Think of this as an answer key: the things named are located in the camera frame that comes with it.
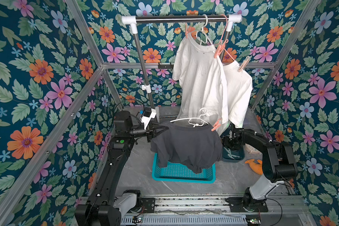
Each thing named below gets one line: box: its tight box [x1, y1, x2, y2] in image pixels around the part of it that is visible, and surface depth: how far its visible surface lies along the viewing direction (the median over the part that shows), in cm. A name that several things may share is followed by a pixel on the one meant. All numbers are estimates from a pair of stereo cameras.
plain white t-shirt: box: [172, 32, 229, 136], surface depth 70 cm
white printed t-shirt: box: [223, 60, 253, 128], surface depth 65 cm
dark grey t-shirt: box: [150, 121, 223, 174], surface depth 74 cm
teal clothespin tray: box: [221, 145, 246, 163], surface depth 92 cm
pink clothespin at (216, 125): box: [210, 117, 222, 132], surface depth 71 cm
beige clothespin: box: [237, 55, 251, 73], surface depth 58 cm
